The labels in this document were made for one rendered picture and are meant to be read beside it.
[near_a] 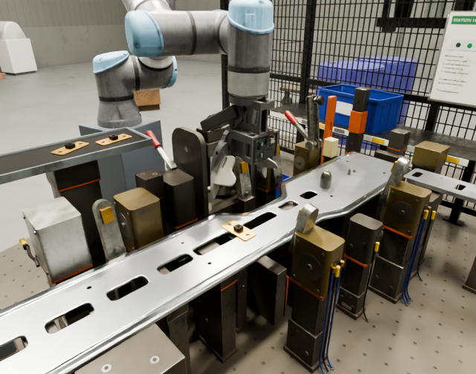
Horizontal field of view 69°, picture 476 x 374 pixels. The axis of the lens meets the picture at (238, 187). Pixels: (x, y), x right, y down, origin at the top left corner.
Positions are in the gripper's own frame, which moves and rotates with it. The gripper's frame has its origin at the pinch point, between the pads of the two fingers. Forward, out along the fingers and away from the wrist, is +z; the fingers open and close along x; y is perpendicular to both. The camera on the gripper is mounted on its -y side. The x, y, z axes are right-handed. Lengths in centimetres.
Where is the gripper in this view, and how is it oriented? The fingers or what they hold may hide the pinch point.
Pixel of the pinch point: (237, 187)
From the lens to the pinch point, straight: 74.8
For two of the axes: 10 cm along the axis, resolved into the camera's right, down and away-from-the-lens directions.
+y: 6.7, 3.6, -6.5
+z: -0.2, 8.9, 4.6
